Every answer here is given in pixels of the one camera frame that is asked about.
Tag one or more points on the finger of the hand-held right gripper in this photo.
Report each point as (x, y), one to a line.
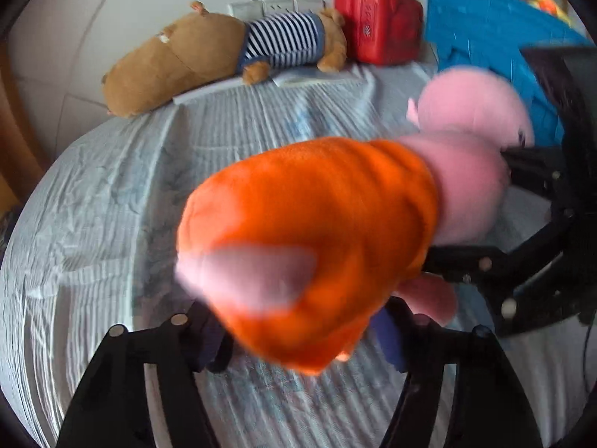
(531, 168)
(471, 263)

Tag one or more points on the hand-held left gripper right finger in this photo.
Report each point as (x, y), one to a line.
(392, 341)

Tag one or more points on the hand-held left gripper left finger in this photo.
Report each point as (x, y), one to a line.
(209, 352)

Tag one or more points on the pink pig plush orange dress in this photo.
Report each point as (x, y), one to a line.
(317, 224)

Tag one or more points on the blue storage box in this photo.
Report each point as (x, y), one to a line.
(480, 28)

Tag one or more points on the yellow toy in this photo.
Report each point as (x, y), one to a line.
(550, 4)

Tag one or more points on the grey striped bed sheet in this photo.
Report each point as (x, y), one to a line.
(116, 205)

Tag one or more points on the red handbag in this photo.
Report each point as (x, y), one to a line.
(380, 21)

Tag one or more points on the white booklet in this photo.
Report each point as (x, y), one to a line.
(303, 77)

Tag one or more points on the brown bear plush striped shirt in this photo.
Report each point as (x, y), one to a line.
(186, 60)

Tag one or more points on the white wall socket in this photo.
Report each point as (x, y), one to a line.
(252, 9)

